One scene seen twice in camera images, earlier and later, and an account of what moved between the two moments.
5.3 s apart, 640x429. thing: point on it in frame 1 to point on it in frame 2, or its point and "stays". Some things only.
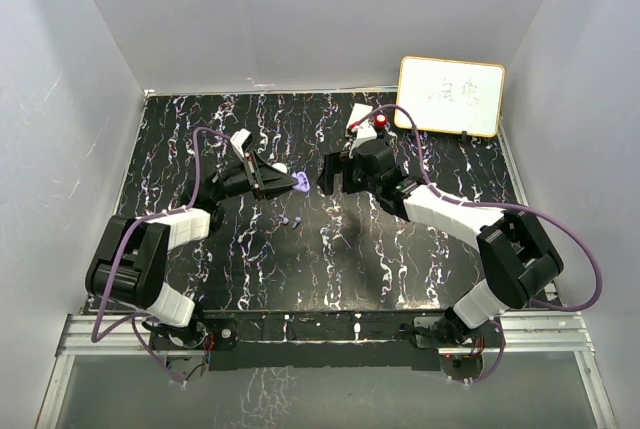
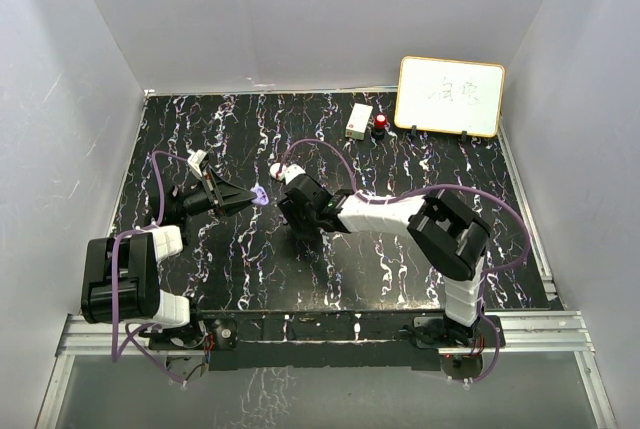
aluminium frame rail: (542, 332) stays
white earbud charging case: (281, 167) stays
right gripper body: (354, 179) to (303, 220)
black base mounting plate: (288, 340) stays
